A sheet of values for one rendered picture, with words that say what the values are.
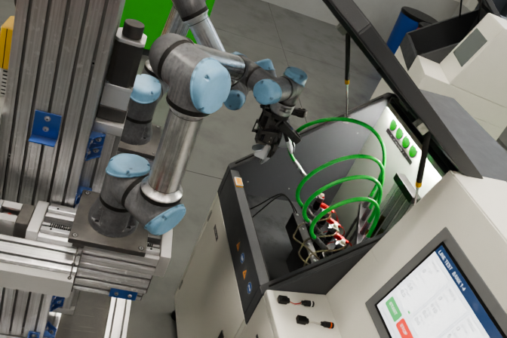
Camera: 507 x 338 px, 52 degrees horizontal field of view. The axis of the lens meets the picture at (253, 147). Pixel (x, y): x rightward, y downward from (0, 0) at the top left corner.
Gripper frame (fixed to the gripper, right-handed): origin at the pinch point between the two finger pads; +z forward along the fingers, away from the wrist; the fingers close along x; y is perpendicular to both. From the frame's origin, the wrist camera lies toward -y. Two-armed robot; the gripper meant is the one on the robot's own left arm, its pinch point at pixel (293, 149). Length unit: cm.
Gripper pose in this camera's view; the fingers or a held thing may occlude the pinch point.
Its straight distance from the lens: 196.5
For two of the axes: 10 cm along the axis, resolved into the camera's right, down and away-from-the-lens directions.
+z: 2.9, 9.5, 1.0
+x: -2.9, 1.8, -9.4
